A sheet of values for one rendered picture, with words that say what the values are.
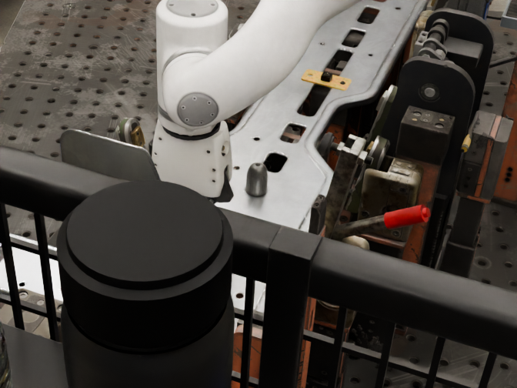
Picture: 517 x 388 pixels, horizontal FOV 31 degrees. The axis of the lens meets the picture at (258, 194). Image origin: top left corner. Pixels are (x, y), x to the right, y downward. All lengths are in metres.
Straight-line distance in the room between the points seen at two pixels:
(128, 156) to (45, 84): 1.32
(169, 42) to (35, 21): 1.39
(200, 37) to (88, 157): 0.24
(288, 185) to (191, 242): 1.03
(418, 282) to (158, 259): 0.14
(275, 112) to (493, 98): 0.83
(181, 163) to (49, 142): 0.83
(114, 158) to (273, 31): 0.25
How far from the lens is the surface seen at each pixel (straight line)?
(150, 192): 0.38
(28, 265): 1.26
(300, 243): 0.45
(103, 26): 2.42
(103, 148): 0.89
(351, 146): 1.12
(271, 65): 1.03
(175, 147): 1.18
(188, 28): 1.06
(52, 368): 0.56
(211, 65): 1.02
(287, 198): 1.36
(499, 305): 0.44
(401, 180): 1.31
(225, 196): 1.22
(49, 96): 2.14
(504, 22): 1.57
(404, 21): 1.86
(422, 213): 1.13
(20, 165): 0.51
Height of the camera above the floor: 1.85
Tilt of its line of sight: 39 degrees down
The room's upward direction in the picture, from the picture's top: 4 degrees clockwise
